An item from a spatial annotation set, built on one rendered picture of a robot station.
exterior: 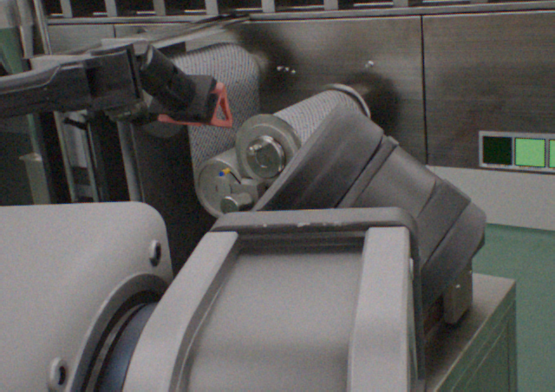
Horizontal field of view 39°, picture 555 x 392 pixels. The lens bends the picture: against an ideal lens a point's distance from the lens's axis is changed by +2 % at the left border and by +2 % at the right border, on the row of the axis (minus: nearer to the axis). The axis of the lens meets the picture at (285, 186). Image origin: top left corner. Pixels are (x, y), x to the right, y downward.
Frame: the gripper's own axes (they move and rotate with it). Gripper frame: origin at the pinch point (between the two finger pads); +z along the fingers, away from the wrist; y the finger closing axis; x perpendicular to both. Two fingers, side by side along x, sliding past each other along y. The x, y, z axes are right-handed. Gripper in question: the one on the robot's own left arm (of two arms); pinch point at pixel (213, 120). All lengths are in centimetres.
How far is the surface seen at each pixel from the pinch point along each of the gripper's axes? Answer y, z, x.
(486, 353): 32, 57, -19
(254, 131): -1.5, 13.1, 4.3
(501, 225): -43, 297, 81
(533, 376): 6, 206, -3
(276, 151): 3.5, 14.0, 1.2
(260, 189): -0.4, 18.3, -4.5
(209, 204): -14.8, 23.7, -6.8
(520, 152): 35, 45, 17
